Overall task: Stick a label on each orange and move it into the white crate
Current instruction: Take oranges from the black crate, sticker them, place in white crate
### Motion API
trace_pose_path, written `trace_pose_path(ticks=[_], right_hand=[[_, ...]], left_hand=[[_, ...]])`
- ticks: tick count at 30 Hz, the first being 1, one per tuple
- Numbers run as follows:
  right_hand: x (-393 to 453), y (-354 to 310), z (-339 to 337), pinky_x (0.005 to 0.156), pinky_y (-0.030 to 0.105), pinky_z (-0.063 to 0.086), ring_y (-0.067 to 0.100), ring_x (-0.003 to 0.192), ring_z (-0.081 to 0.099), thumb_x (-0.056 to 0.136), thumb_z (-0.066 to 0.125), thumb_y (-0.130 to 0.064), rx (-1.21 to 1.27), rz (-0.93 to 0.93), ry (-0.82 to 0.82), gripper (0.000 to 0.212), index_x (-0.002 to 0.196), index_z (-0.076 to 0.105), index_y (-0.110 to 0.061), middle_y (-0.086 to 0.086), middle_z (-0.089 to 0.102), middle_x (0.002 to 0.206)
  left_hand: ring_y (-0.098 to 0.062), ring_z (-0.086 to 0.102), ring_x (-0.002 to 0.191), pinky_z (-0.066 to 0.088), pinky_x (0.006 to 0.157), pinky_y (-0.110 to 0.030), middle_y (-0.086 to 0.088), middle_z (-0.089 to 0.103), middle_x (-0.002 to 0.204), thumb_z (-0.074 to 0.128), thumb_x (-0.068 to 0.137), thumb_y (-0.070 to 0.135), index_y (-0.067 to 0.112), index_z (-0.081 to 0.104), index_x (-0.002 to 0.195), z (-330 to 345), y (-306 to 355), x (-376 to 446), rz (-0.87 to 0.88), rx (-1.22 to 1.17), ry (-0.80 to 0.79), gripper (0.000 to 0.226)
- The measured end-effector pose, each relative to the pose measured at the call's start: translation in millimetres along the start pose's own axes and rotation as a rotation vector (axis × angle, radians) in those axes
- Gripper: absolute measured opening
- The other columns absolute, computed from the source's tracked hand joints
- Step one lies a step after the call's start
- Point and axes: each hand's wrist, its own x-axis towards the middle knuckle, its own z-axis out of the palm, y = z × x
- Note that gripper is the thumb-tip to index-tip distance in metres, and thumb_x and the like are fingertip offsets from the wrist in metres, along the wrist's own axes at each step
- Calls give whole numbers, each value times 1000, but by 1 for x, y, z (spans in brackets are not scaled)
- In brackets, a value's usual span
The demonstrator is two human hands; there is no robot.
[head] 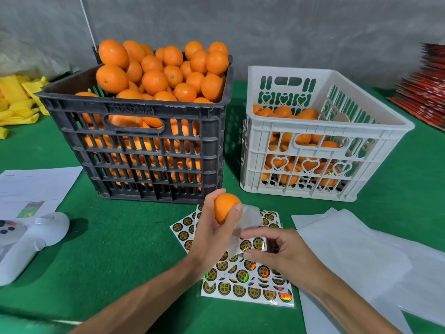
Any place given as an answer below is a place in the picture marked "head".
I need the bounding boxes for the green felt table cover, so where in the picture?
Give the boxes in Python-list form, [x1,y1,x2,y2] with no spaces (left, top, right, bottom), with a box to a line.
[0,76,445,334]

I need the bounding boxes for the single orange fruit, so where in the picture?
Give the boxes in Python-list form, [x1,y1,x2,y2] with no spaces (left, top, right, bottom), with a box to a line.
[213,193,243,225]

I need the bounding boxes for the heap of labelled oranges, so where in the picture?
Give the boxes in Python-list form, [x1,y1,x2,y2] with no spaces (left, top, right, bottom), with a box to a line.
[252,103,343,188]

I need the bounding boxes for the white printed paper sheet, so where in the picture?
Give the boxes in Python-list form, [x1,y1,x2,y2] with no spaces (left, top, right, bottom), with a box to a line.
[0,166,83,220]

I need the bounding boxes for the white backing sheet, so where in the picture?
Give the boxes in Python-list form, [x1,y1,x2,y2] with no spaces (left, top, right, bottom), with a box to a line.
[375,229,445,328]
[292,208,414,334]

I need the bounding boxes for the person's left forearm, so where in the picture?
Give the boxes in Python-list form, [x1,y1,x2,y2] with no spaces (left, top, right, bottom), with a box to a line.
[70,255,206,334]

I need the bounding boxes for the white pole with black base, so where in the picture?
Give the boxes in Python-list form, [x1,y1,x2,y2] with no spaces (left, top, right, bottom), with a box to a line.
[78,0,102,64]

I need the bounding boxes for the person's right hand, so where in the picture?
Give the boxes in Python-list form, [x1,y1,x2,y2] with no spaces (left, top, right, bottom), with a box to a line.
[240,227,331,296]

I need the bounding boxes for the person's right forearm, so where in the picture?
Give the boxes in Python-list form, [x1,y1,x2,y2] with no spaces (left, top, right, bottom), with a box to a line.
[309,271,403,334]

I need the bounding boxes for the stack of red cardboard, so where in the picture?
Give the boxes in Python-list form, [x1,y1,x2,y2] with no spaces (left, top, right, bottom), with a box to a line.
[388,43,445,131]

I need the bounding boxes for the white plastic crate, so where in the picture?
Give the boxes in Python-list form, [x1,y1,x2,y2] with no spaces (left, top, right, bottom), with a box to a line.
[240,65,415,202]

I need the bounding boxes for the holographic sticker sheet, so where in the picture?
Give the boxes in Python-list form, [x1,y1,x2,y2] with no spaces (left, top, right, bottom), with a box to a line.
[170,204,295,308]

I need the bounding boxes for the white handheld controller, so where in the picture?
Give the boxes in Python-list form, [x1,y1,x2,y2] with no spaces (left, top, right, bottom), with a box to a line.
[0,211,70,287]

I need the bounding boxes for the pile of yellow bags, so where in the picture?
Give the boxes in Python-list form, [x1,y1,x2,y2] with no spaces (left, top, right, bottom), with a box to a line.
[0,75,51,140]

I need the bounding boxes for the black plastic crate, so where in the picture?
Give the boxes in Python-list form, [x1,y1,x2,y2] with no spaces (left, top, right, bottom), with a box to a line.
[36,58,234,205]

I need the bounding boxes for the person's left hand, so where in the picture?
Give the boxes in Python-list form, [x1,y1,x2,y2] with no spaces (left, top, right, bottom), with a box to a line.
[186,189,244,272]

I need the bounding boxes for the pile of oranges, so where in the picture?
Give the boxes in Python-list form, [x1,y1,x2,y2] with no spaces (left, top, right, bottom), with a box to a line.
[75,39,230,188]

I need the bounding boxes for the beige woven sack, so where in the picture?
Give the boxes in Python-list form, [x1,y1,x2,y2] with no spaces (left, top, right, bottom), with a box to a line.
[0,51,70,81]

